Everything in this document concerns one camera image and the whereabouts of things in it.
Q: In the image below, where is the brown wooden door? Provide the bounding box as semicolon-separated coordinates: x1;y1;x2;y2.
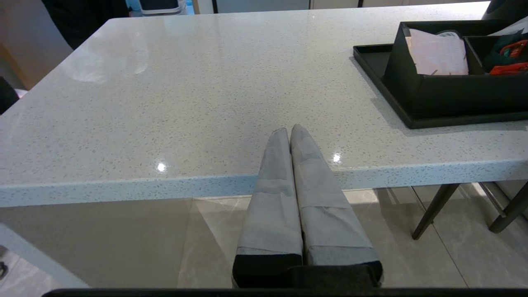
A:
0;0;75;90

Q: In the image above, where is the white sachet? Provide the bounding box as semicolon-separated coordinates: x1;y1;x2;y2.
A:
489;20;528;36

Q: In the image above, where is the person in dark clothes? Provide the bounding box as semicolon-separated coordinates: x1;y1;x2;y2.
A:
0;76;19;116

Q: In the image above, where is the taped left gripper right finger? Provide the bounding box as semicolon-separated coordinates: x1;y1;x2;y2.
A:
290;124;384;288

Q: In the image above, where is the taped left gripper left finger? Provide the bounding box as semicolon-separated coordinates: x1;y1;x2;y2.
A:
232;127;304;288

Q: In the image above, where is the black electric kettle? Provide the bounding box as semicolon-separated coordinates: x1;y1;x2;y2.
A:
481;0;528;22

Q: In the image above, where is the black serving tray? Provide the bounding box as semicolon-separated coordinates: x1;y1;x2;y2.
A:
353;20;528;130

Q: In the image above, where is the black organizer box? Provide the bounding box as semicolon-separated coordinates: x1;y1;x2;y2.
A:
384;21;528;117

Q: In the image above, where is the dark metal furniture leg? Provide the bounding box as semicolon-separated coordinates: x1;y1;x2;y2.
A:
412;183;461;240
489;181;528;234

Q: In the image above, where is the pink napkin pack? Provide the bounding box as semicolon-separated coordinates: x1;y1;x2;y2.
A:
405;28;470;76

